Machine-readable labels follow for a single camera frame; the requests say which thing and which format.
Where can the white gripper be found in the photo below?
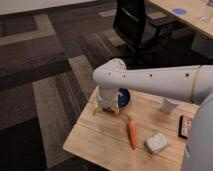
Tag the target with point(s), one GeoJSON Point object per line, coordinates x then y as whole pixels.
{"type": "Point", "coordinates": [107, 99]}

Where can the clear drinking glass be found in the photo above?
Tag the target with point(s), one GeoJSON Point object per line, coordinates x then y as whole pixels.
{"type": "Point", "coordinates": [206, 13]}

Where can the white paper cup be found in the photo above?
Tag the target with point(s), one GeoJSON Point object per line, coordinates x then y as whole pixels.
{"type": "Point", "coordinates": [168, 105]}

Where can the blue round coaster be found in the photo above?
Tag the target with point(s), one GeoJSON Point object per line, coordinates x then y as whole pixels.
{"type": "Point", "coordinates": [179, 11]}

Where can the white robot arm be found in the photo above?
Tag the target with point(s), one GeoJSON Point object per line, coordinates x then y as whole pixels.
{"type": "Point", "coordinates": [192, 84]}

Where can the orange carrot-like pepper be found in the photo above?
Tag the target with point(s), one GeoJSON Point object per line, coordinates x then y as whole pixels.
{"type": "Point", "coordinates": [132, 133]}

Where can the dark blue bowl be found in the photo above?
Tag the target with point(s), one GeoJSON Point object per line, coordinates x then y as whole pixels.
{"type": "Point", "coordinates": [123, 97]}

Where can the black office chair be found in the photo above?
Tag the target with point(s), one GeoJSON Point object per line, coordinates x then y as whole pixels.
{"type": "Point", "coordinates": [129, 24]}

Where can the white sponge block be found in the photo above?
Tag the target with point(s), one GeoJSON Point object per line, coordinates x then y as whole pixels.
{"type": "Point", "coordinates": [156, 143]}

